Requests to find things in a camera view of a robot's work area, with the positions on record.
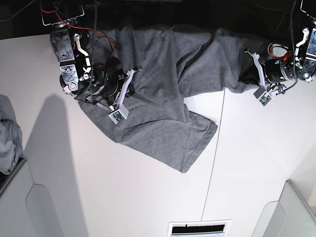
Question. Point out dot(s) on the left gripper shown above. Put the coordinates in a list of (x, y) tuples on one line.
[(276, 75)]

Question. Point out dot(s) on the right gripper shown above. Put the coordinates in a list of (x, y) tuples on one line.
[(105, 89)]

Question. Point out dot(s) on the grey t-shirt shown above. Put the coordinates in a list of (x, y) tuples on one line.
[(177, 62)]

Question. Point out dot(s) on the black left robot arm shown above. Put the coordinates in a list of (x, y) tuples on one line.
[(302, 29)]

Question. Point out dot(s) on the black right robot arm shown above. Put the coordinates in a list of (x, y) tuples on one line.
[(90, 72)]

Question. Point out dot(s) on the light grey cloth pile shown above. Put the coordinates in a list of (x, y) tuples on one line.
[(11, 147)]

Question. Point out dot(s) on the right white bin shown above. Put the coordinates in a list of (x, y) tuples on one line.
[(290, 216)]

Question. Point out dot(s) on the white bin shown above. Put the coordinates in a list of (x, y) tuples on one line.
[(15, 220), (290, 216)]

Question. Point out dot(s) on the left white bin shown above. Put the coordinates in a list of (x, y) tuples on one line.
[(15, 220)]

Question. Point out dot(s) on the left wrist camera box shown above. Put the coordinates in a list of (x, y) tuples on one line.
[(262, 95)]

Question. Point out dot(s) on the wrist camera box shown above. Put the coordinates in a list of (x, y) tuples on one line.
[(119, 114), (262, 95)]

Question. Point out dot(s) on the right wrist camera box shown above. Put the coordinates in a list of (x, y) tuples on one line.
[(119, 114)]

